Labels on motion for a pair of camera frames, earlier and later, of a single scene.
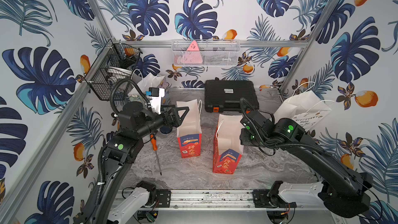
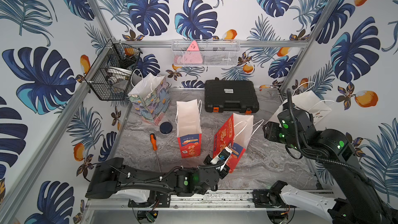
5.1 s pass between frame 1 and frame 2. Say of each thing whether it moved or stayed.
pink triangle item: stayed
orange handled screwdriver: stayed
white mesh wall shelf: stayed
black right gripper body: moved
